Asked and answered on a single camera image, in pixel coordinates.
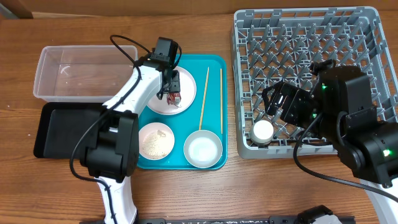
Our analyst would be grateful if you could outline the black tray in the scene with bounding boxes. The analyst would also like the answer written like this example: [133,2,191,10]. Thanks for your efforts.
[33,102,105,159]

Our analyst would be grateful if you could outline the teal serving tray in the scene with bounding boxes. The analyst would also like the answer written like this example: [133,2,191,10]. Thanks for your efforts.
[137,54,228,170]

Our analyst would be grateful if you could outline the wooden chopstick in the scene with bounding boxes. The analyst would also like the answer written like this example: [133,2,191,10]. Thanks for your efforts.
[220,68,223,135]
[198,67,210,130]

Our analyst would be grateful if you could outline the right wooden chopstick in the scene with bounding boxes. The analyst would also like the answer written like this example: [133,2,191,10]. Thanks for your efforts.
[220,68,223,135]

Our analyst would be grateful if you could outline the clear plastic bin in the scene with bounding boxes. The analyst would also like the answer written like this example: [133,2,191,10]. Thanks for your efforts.
[33,45,133,103]

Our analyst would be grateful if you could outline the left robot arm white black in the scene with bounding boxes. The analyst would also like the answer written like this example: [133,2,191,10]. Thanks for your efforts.
[69,37,182,223]

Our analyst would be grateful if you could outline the white cup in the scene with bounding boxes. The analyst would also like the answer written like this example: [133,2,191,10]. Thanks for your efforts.
[249,120,274,145]

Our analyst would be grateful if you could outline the pink plate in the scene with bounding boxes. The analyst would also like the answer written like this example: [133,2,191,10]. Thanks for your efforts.
[147,66,197,115]

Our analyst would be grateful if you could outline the grey bowl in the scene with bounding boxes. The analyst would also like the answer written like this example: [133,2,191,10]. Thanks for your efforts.
[183,130,223,169]

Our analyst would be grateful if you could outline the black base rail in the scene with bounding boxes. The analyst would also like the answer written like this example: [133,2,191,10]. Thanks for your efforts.
[80,205,355,224]

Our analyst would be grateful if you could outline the left wooden chopstick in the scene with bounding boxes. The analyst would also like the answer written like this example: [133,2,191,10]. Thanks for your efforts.
[198,67,210,130]

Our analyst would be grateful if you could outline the red snack wrapper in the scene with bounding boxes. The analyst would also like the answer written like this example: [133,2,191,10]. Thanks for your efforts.
[167,92,181,106]

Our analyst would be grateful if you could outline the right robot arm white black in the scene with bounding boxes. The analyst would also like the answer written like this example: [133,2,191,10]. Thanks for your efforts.
[262,59,397,223]

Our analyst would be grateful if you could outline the grey dishwasher rack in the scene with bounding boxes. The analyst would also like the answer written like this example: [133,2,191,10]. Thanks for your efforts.
[231,6,397,159]

